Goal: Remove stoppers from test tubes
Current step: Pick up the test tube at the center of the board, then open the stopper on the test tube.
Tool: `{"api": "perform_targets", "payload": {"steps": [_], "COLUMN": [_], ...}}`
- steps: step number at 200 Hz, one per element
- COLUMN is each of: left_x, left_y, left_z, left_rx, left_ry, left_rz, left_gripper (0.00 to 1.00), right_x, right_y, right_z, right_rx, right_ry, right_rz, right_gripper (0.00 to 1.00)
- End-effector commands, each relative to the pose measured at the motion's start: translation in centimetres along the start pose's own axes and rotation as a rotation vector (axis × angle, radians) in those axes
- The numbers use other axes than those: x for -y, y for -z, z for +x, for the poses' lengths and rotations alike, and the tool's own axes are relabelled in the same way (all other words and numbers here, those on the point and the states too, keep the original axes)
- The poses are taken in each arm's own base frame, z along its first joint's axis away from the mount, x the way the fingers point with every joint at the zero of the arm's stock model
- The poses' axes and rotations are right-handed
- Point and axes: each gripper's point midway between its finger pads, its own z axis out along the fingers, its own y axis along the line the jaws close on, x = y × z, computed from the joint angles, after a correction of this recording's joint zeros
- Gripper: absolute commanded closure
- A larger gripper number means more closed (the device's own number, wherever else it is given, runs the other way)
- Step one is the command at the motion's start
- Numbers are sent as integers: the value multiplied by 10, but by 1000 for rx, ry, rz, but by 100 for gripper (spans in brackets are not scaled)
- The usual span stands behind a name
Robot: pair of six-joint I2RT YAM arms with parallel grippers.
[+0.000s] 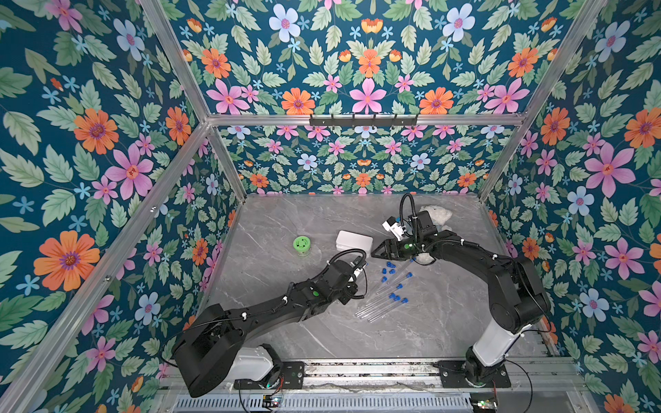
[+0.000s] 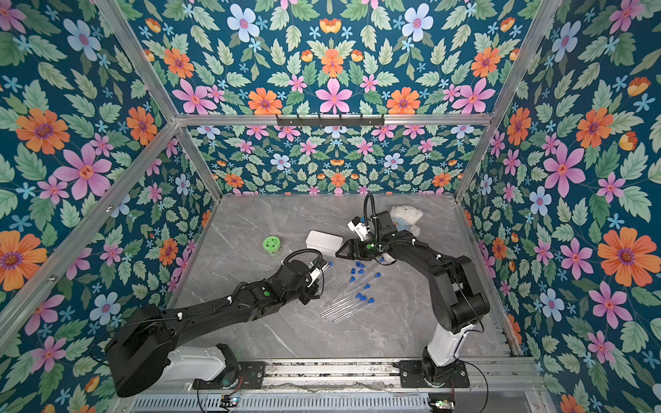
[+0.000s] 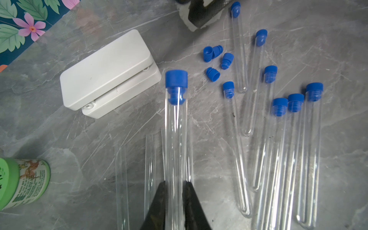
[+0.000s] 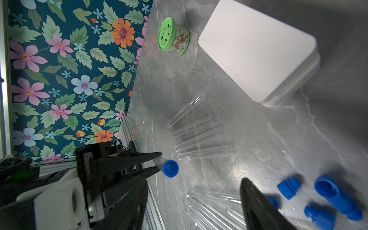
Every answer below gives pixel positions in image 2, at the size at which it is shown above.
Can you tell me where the green lidded small jar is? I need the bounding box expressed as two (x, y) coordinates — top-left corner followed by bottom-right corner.
(263, 236), (282, 256)

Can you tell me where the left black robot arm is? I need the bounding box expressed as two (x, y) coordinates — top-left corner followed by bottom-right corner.
(105, 250), (330, 399)

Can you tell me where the white teddy bear blue shirt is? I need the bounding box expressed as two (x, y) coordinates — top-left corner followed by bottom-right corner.
(390, 206), (424, 237)

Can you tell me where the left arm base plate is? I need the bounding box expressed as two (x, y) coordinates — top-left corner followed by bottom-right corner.
(193, 361), (266, 391)

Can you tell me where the white rectangular plastic box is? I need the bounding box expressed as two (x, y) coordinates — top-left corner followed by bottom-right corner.
(306, 231), (344, 257)

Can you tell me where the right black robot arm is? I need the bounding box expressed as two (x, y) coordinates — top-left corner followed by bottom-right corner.
(335, 212), (490, 386)

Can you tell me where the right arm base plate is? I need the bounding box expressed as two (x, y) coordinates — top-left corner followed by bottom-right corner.
(394, 360), (470, 389)

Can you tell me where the aluminium front rail frame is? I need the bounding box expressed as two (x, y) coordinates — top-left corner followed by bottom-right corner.
(115, 358), (548, 399)

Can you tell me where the white ventilation grille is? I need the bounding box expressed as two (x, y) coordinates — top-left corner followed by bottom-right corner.
(131, 393), (430, 412)

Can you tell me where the test tube group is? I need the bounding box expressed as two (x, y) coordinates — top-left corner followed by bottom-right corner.
(332, 298), (375, 323)
(320, 294), (368, 319)
(320, 293), (365, 318)

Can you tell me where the black hook rail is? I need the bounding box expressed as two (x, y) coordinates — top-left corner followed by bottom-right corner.
(275, 115), (386, 127)

